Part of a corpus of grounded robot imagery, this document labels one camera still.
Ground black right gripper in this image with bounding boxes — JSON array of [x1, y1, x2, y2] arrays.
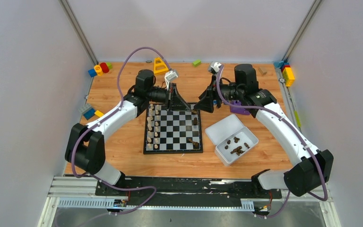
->
[[194, 75, 243, 113]]

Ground black white chess board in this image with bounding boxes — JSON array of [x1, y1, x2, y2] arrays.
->
[[143, 103, 203, 155]]

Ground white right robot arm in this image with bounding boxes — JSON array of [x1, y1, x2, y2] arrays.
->
[[194, 61, 334, 201]]

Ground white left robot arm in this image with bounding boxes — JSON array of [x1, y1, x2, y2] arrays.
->
[[65, 70, 190, 195]]

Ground purple toy stand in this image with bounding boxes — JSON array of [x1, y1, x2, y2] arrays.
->
[[229, 100, 250, 115]]

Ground yellow triangle toy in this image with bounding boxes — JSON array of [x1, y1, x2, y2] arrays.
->
[[153, 57, 169, 76]]

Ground green block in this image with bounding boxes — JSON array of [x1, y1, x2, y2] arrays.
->
[[192, 59, 202, 67]]

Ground white tin box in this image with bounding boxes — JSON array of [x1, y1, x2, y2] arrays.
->
[[215, 127, 259, 166]]

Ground wooden brown block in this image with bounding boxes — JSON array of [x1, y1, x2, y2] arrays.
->
[[258, 67, 268, 75]]

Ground green lego brick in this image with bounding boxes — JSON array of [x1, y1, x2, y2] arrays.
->
[[106, 62, 112, 70]]

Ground yellow block left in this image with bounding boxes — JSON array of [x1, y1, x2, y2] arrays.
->
[[94, 110, 104, 118]]

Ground red cylinder block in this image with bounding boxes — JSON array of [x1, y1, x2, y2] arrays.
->
[[99, 62, 110, 74]]

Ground yellow cylinder block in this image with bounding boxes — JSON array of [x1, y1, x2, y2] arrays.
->
[[94, 65, 104, 76]]

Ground yellow lego brick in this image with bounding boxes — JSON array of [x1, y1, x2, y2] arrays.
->
[[282, 67, 295, 87]]

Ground blue grey lego bricks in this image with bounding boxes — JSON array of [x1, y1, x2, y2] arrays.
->
[[79, 103, 95, 120]]

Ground blue cube block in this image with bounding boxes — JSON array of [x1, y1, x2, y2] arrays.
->
[[88, 69, 97, 78]]

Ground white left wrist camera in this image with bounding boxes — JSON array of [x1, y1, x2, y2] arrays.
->
[[164, 70, 179, 90]]

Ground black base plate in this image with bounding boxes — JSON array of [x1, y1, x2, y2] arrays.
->
[[95, 176, 283, 201]]

